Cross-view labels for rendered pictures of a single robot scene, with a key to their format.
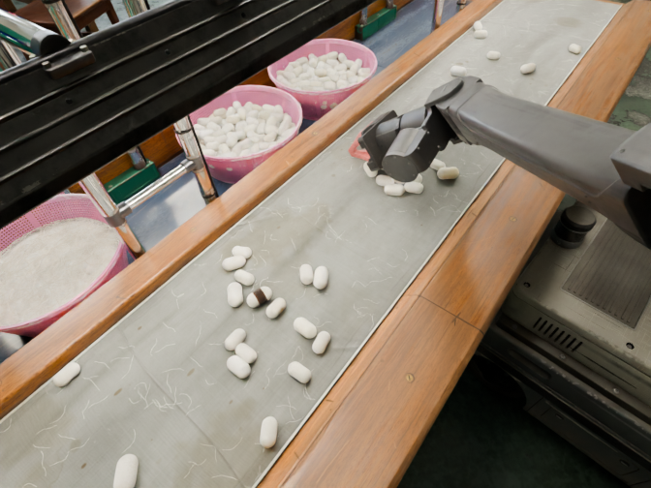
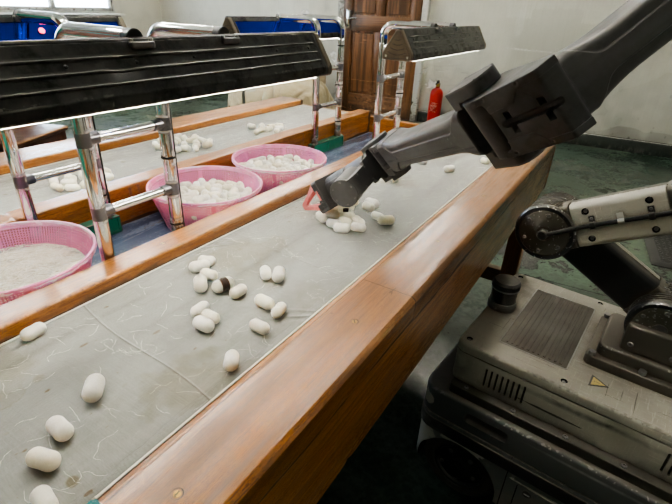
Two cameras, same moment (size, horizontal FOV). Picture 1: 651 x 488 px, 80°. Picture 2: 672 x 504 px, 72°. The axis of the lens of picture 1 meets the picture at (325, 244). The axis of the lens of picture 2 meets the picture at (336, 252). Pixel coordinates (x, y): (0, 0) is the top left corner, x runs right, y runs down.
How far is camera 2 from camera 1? 36 cm
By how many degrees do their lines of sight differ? 24
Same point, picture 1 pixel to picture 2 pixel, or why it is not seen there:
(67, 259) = (32, 267)
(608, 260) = (539, 321)
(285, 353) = (245, 320)
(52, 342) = (22, 306)
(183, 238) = (153, 248)
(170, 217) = not seen: hidden behind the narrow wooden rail
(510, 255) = (435, 258)
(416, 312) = (359, 287)
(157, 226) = not seen: hidden behind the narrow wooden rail
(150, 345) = (117, 316)
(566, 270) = (503, 328)
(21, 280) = not seen: outside the picture
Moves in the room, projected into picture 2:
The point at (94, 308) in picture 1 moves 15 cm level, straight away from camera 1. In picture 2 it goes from (65, 286) to (13, 257)
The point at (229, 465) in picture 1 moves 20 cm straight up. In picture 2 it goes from (193, 385) to (172, 238)
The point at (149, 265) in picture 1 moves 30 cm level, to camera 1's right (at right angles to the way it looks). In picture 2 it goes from (120, 262) to (301, 255)
